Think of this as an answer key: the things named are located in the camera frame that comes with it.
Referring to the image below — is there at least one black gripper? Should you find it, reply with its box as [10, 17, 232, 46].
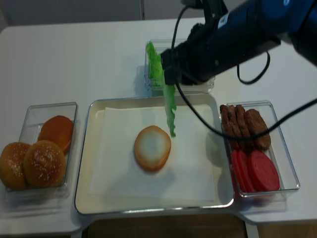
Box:
[160, 23, 238, 85]

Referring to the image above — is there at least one green lettuce leaf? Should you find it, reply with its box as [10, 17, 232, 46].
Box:
[146, 42, 163, 87]
[162, 76, 176, 137]

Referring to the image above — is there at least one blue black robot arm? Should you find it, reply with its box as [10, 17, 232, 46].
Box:
[161, 0, 317, 85]

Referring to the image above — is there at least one upright green lettuce leaf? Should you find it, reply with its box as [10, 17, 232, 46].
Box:
[146, 42, 163, 87]

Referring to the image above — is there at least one clear lettuce cheese container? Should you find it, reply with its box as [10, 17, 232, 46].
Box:
[144, 39, 215, 96]

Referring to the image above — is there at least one left brown meat patty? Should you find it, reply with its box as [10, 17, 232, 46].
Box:
[220, 105, 240, 150]

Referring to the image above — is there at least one brown meat patty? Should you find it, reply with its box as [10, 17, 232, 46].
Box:
[244, 109, 271, 151]
[220, 105, 240, 150]
[235, 105, 254, 153]

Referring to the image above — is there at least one middle brown meat patty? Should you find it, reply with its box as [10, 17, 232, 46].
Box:
[235, 105, 254, 153]

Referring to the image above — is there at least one front brown meat patty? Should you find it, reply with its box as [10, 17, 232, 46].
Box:
[244, 109, 271, 151]

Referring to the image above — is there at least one bottom bun half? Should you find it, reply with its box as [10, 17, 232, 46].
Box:
[134, 125, 171, 172]

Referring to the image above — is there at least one back red tomato slice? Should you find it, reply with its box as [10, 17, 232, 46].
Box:
[231, 150, 256, 193]

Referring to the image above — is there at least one red tomato slice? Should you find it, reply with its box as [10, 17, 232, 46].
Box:
[247, 150, 280, 192]
[231, 150, 256, 193]

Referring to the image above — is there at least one white paper sheet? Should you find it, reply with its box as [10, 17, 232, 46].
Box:
[89, 106, 214, 200]

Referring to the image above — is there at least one clear patty tomato container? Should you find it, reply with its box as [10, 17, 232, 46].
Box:
[219, 100, 301, 198]

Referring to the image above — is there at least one white serving tray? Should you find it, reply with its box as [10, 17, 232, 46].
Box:
[75, 96, 234, 216]

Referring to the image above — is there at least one front red tomato slice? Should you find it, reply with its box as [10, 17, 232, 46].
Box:
[247, 150, 280, 192]

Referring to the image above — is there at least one plain orange bun bottom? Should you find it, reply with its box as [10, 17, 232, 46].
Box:
[38, 115, 74, 155]

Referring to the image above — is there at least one right sesame bun top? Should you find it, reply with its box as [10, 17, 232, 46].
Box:
[23, 140, 66, 188]

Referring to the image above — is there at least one sesame bun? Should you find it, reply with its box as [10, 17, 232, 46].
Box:
[0, 142, 31, 190]
[23, 140, 66, 188]

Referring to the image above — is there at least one clear bun container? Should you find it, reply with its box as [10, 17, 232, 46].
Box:
[4, 102, 80, 201]

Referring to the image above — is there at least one left sesame bun top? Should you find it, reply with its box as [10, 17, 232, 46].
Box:
[0, 142, 31, 190]

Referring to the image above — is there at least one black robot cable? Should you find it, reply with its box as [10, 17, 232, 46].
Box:
[170, 4, 317, 142]

